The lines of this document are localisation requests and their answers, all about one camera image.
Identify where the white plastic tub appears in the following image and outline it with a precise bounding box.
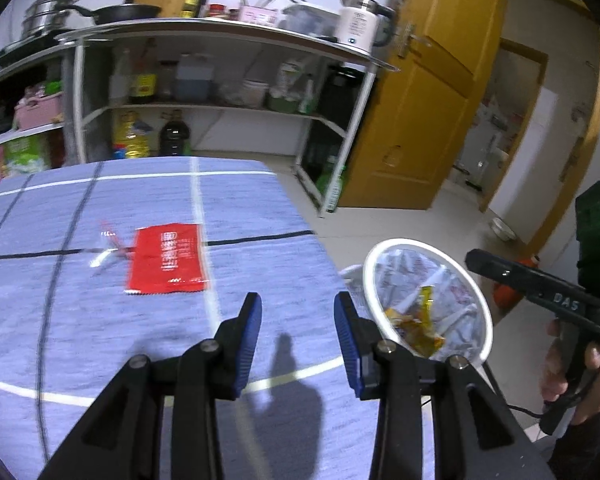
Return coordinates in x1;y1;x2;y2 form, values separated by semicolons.
240;79;271;109

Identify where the yellow cooking oil bottle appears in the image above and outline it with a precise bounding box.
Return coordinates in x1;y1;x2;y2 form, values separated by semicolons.
111;110;152;160

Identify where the orange plastic object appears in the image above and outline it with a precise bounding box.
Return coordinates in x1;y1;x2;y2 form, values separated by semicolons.
492;255;541;309

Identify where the pink chopstick holder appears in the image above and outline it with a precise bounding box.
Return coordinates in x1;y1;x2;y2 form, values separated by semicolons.
239;5;280;27

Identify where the grey plastic jug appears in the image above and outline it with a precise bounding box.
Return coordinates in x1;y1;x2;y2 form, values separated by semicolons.
175;53;215;103

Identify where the clear plastic container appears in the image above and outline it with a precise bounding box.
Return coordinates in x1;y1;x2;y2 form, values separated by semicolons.
280;2;341;41

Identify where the white electric kettle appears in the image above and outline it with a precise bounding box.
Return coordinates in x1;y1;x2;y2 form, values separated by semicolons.
339;0;396;54

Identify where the white washing machine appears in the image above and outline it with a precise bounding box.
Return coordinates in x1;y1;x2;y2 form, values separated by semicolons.
455;102;521;191

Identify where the black tall appliance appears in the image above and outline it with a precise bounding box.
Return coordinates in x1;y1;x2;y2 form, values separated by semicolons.
300;62;366;196

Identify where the clear plastic bag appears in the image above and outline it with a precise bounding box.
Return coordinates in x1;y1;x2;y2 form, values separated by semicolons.
267;60;306;114

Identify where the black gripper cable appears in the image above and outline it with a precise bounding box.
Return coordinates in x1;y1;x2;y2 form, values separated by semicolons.
420;395;548;418

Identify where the white plastic bottle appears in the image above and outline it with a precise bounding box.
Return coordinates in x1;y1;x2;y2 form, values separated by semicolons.
109;50;131;106

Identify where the yellow snack packet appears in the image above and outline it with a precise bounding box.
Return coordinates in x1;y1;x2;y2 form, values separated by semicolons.
385;307;446;359

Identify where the red packet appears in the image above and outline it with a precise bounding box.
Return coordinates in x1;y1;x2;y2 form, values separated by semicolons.
125;222;211;295

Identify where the brown glass jar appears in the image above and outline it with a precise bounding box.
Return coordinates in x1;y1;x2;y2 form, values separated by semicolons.
157;60;176;101

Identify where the pink plastic basket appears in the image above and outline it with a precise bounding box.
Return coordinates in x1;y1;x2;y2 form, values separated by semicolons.
14;94;65;131

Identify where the soy sauce bottle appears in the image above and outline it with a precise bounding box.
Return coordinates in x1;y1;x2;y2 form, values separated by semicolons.
129;45;159;104

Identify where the blue checked tablecloth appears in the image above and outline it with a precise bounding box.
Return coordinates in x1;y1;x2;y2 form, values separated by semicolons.
0;156;433;480

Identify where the brown wrapper strip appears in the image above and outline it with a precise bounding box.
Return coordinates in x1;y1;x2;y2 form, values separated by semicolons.
417;285;435;323

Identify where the green spray bottle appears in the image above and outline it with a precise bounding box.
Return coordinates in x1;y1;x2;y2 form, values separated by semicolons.
297;74;317;115

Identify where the metal door handle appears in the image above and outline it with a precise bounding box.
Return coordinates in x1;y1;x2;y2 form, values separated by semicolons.
394;22;434;59

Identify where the yellow wooden door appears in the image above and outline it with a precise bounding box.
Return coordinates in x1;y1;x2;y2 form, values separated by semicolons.
337;0;509;211

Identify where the white bin with liner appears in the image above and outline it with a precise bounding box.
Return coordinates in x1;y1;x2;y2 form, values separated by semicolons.
340;238;494;367

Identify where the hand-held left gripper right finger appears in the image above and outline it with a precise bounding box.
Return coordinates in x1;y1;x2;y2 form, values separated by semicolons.
333;290;558;480

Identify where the black induction cooker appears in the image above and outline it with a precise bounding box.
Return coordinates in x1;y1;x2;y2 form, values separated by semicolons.
0;35;69;64

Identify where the large dark bottle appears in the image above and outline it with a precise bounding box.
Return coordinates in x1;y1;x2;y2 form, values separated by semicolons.
159;109;192;158

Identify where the black frying pan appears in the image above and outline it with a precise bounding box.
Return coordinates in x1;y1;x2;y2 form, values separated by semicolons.
62;0;163;26

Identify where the metal bowl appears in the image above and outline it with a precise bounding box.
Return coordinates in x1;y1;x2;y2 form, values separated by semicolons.
490;217;517;241

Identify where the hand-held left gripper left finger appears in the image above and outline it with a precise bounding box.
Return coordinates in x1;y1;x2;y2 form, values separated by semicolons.
37;291;263;480

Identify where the green printed box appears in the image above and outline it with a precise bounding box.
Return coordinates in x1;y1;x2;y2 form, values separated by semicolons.
4;135;51;176

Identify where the clear red wrapper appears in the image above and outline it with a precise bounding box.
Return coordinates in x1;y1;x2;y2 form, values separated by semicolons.
89;219;137;273

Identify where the steel steamer pot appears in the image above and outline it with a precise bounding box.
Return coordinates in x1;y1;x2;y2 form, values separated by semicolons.
20;0;81;39

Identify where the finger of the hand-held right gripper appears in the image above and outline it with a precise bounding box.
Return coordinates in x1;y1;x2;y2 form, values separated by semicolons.
465;248;551;307

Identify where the metal kitchen shelf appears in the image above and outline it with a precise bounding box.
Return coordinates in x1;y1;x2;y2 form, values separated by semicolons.
55;17;401;219

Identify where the green drink bottle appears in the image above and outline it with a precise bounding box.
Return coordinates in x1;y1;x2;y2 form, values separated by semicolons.
322;157;346;214

